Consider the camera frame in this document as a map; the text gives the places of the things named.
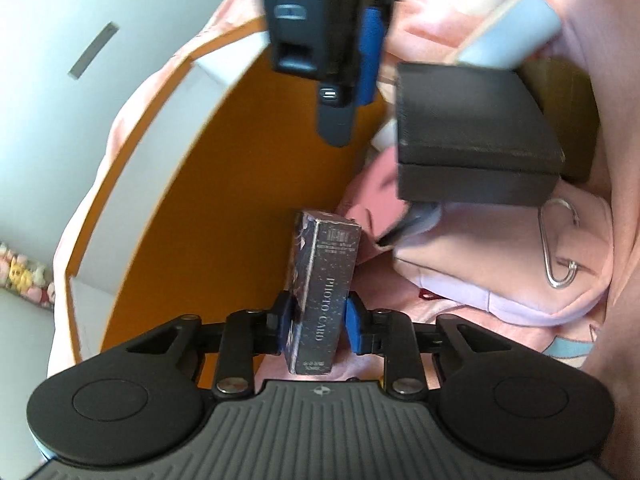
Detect pale flat box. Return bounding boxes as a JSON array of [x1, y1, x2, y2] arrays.
[[444, 0, 564, 69]]

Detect pink printed blanket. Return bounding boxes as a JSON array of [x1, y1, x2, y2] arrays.
[[47, 0, 640, 480]]

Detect black square box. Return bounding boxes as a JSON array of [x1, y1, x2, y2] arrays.
[[394, 62, 569, 209]]

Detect silver carabiner clip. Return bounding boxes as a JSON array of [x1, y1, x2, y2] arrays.
[[537, 197, 584, 291]]

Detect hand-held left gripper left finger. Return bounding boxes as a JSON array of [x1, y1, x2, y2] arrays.
[[121, 294, 297, 397]]

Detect pink fabric pouch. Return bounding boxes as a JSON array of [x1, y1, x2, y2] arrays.
[[392, 193, 616, 327]]

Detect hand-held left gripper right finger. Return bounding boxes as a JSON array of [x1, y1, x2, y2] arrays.
[[345, 292, 507, 399]]

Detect colourful small plush toys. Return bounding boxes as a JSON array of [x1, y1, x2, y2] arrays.
[[0, 242, 57, 312]]

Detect grey wall strip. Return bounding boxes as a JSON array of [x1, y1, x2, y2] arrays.
[[67, 22, 122, 81]]

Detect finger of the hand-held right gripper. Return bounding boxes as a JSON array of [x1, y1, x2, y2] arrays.
[[357, 0, 390, 107], [315, 76, 359, 149]]

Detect dark blue photo card box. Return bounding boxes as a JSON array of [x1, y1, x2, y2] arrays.
[[282, 210, 363, 376]]

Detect orange cardboard box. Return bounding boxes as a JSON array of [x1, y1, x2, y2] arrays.
[[65, 15, 397, 392]]

